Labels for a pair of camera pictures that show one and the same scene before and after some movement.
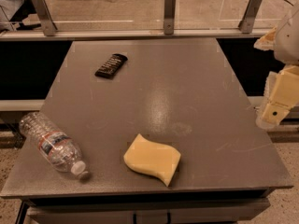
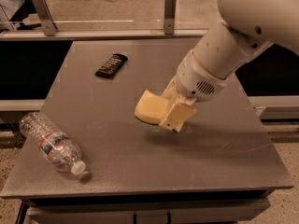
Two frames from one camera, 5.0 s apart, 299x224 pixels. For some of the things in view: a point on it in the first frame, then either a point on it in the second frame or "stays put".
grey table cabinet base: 143,209 stays put
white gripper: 288,42 to 196,77
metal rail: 169,33 stays put
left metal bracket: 43,11 stays put
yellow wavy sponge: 152,158 to 151,107
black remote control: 110,66 stays put
